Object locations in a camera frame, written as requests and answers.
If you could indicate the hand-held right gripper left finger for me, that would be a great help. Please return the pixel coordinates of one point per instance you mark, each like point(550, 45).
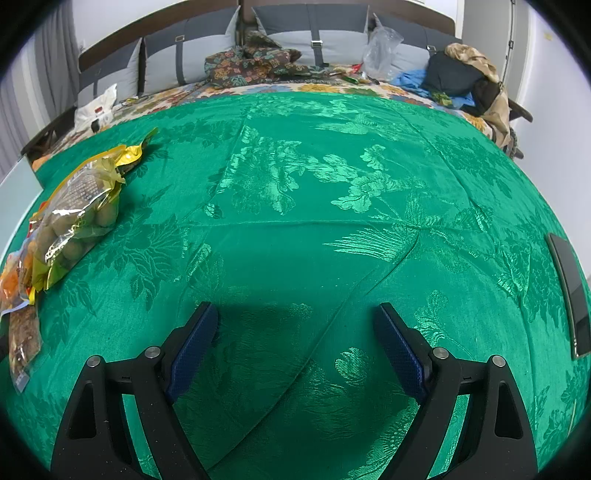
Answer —
point(194, 350)

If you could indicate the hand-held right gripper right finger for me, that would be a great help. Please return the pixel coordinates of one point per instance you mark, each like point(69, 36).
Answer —
point(401, 355)

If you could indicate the clear packet of brown snacks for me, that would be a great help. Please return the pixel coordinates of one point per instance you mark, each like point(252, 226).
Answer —
point(25, 337)

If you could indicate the gold bag of round snacks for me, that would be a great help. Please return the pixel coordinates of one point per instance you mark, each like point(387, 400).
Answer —
point(78, 203)

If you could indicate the orange snack packet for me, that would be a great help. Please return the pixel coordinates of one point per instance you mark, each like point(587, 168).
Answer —
point(14, 281)

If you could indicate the black smartphone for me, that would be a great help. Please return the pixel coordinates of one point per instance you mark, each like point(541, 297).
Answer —
point(575, 295)

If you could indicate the green floral blanket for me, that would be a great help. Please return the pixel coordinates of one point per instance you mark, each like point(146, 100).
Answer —
point(300, 184)

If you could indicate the pale flat panel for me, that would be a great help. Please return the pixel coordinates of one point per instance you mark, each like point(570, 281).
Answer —
point(16, 203)

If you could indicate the white plastic bag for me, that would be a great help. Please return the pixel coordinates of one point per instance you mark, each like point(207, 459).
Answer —
point(94, 108)

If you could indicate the dark wooden chair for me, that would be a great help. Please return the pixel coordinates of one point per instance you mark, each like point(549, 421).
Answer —
point(519, 110)

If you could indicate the blue cloth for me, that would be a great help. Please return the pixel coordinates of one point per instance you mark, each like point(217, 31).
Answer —
point(411, 78)

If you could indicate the small green packet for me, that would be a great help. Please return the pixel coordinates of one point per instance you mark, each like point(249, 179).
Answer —
point(350, 78)

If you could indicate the black bag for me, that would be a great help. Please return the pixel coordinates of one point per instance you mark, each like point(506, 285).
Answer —
point(450, 71)

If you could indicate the dark floral cloth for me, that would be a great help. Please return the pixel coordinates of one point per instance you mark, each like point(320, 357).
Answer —
point(249, 64)

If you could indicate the clear plastic bag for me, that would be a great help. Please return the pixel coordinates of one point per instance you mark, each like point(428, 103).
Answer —
point(381, 53)

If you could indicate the pile of clothes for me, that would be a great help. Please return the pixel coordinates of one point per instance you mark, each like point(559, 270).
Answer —
point(471, 55)

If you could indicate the grey curtain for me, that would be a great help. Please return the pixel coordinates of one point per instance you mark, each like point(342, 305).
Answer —
point(46, 69)

